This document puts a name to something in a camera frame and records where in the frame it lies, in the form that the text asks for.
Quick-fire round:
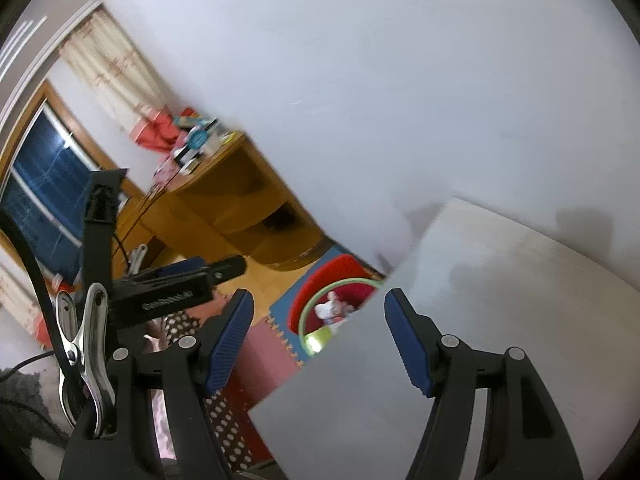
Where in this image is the crumpled trash in bucket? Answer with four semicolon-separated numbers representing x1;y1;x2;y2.
314;292;356;325

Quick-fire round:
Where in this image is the green rimmed red trash bucket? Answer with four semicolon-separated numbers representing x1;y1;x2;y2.
298;278;381;356

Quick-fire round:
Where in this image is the pink foam floor mat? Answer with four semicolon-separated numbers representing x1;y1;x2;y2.
235;316;304;406

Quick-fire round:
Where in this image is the metal clip on right gripper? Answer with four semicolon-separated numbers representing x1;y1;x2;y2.
55;283;115;438

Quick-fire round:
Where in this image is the wooden desk with shelves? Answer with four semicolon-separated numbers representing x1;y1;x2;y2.
117;131;331;271

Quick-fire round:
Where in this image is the polka dot brown cloth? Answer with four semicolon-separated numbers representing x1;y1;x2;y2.
162;309;262;474

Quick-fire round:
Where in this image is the red plastic basin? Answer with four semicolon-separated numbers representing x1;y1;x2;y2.
288;255;378;335

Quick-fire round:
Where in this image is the clutter pile on desk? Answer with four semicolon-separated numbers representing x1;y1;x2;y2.
130;108;240;186

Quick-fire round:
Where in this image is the beige patterned curtain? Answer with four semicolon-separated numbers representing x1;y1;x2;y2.
58;8;168;132

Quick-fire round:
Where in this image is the black cable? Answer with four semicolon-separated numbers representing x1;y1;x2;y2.
0;209;76;401

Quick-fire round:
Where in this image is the dark window with wooden frame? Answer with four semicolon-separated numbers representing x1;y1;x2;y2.
1;81;116;284

